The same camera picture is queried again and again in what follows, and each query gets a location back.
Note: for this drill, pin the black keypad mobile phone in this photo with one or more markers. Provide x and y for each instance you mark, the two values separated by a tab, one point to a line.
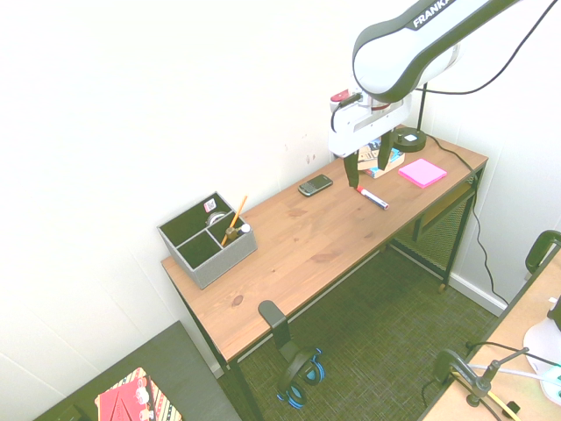
315	185

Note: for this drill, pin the white marker with red cap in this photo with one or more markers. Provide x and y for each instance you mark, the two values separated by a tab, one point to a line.
372	198

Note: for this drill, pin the small colourful box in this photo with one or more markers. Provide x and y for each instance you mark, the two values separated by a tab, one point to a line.
399	158

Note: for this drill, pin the white capped pen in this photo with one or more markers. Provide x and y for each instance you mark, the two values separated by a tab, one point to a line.
245	228

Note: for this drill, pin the black headphone hook clamp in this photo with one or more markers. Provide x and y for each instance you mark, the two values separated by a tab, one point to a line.
277	322

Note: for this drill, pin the black desk lamp base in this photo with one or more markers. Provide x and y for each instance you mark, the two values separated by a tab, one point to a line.
409	140

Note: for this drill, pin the red patterned book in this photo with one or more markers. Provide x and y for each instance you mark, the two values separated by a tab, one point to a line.
131	399

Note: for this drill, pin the orange pencil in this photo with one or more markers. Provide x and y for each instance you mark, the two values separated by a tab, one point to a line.
236	217

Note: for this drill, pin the wooden desk with black frame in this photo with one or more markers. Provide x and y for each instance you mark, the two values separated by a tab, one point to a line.
307	237

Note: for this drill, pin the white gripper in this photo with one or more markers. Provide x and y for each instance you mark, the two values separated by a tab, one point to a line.
372	127

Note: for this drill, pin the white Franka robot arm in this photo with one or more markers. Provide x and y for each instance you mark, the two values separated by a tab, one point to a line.
394	52

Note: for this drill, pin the white stand base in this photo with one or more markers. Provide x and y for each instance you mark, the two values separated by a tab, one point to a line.
541	346

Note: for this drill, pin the silver round tape roll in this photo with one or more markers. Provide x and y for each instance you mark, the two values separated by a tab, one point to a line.
215	218

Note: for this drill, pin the white card with QR code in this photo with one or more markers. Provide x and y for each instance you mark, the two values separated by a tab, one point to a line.
210	205

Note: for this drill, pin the pink sticky note pad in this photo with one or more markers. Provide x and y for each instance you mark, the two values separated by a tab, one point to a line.
422	173

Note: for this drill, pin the light wooden robot table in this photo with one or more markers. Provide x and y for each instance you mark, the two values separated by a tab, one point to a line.
513	324

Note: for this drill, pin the wrist camera with red knob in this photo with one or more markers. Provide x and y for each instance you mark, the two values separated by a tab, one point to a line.
344	97

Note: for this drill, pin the black C-clamp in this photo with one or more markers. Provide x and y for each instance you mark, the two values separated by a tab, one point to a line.
456	366
538	250

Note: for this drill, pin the black and blue headphones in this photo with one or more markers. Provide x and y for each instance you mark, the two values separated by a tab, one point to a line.
298	373

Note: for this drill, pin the grey felt desk organizer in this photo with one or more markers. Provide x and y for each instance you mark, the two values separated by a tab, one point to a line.
219	267

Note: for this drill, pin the black nightstand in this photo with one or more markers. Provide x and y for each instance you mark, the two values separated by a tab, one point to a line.
175	373

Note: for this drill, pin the small brass pencil sharpener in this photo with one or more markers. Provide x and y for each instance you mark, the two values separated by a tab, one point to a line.
231	233

